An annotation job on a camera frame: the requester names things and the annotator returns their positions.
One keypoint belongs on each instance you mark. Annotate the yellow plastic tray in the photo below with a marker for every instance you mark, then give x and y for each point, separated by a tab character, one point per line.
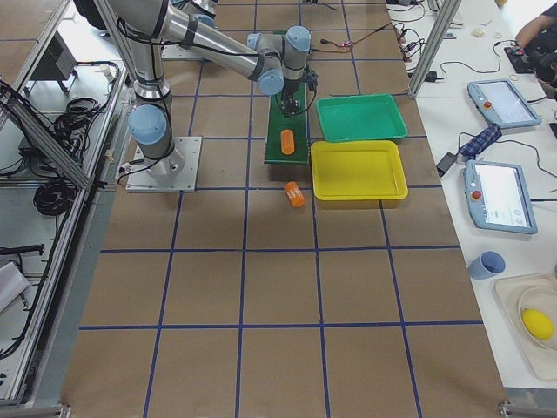
358	170

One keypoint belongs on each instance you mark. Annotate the yellow lemon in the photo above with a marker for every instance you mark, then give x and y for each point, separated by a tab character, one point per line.
537	324

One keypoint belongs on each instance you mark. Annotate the upper teach pendant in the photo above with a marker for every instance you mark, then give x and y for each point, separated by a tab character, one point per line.
500	103

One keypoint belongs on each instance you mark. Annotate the aluminium frame post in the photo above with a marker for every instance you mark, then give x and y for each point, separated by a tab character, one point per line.
441	25

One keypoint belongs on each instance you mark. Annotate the green plastic tray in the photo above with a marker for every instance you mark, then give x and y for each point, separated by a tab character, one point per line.
362	117

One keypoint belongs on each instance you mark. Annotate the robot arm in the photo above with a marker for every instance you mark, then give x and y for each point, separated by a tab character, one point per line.
274	62

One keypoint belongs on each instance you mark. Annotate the lower teach pendant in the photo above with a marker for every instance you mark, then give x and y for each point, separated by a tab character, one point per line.
497	197

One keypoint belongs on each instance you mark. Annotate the plain orange cylinder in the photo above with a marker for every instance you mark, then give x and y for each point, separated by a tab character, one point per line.
287	142

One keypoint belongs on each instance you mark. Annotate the orange cylinder with 4680 label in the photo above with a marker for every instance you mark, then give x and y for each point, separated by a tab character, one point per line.
294	194

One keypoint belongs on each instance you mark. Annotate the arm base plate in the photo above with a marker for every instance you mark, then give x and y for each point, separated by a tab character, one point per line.
177	172
176	52

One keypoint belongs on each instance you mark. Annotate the black power adapter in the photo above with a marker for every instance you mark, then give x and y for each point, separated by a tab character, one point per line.
446	163

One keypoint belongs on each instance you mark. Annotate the blue plastic cup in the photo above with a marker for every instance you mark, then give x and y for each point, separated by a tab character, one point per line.
487	265

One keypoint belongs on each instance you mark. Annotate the green conveyor belt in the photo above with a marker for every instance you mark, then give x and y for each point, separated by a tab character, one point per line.
294	48

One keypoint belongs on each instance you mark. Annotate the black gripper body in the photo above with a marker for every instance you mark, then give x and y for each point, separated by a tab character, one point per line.
290	94

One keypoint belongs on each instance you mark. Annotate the white bowl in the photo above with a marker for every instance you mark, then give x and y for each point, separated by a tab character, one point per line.
544	300

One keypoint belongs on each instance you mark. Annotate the teach pendant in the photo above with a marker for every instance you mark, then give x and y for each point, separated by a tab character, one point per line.
500	103
497	197

